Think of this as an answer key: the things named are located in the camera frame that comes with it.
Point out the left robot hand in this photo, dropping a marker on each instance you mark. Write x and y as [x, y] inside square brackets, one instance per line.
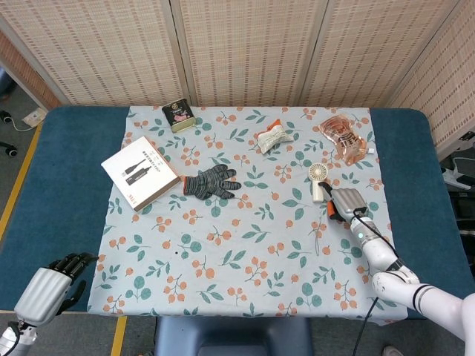
[44, 296]

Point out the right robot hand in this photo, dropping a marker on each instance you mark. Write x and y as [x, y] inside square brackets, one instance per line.
[345, 202]

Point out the white handheld fan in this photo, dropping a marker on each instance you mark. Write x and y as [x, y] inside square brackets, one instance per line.
[318, 180]

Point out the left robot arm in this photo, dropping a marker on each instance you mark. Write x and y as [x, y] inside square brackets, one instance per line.
[15, 339]

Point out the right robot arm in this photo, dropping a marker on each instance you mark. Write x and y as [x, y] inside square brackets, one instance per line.
[393, 263]

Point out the orange transparent refill pouch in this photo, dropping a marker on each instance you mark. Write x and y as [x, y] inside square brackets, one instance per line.
[343, 138]

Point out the white orange snack packet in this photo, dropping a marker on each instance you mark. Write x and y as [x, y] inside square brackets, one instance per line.
[274, 136]

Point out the floral tablecloth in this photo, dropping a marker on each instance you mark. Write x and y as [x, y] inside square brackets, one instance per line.
[241, 222]

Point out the blue padded table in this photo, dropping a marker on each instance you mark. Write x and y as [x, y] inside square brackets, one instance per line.
[55, 185]

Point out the dark knitted glove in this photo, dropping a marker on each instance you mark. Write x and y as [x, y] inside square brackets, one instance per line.
[211, 182]

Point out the grey shoe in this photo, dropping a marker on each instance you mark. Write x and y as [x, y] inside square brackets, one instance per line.
[391, 350]

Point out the blue chair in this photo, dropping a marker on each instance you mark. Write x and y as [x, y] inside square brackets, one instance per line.
[232, 336]

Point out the white power strip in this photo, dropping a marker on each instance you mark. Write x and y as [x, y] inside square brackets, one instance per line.
[35, 116]

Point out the dark green tin can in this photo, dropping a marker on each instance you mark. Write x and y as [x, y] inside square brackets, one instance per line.
[179, 115]

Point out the woven folding screen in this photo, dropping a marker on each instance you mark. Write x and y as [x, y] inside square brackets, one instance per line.
[237, 48]

